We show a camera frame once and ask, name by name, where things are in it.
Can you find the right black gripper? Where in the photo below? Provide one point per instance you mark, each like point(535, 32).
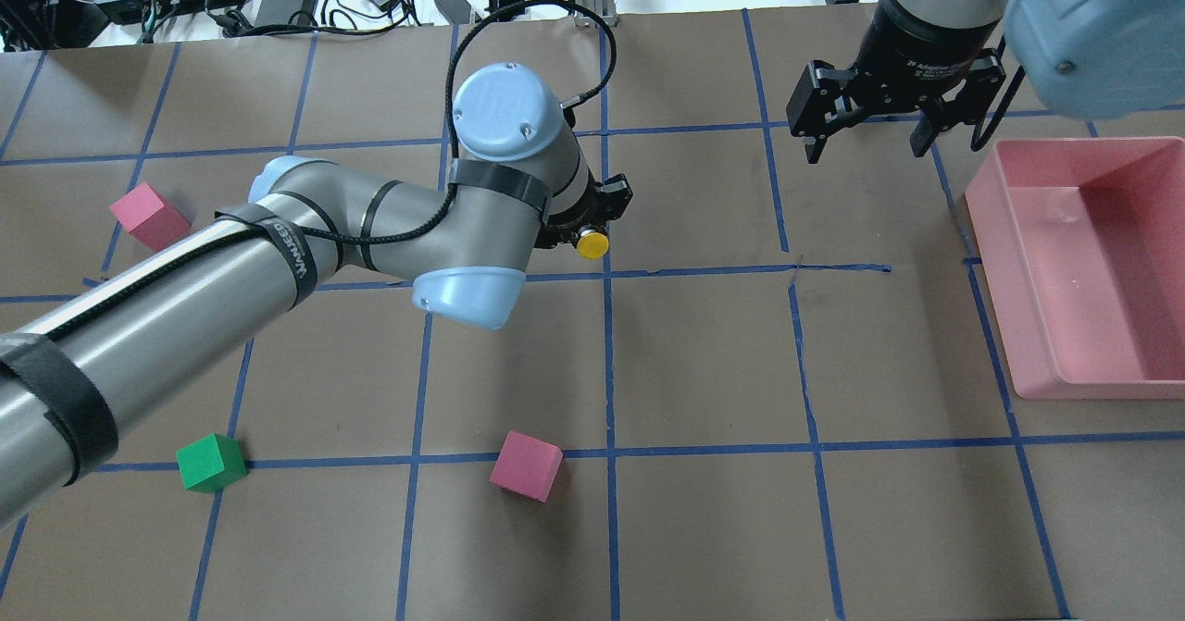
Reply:
point(916, 45)

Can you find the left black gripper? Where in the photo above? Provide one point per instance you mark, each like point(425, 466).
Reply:
point(613, 201)

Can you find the yellow push button switch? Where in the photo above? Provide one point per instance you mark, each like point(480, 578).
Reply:
point(591, 243)

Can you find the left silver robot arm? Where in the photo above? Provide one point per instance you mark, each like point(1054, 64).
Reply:
point(79, 379)

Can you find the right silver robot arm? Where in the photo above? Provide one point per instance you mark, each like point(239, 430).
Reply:
point(1085, 59)

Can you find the pink plastic bin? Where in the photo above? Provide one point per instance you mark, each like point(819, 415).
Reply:
point(1082, 241)

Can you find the pink cube centre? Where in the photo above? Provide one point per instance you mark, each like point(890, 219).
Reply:
point(527, 466)

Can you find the pink cube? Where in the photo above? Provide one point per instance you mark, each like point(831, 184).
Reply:
point(527, 466)
point(150, 218)

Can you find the pink cube outer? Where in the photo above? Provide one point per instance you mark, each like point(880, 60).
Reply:
point(150, 218)

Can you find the green cube far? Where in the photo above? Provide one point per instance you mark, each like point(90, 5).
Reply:
point(210, 464)

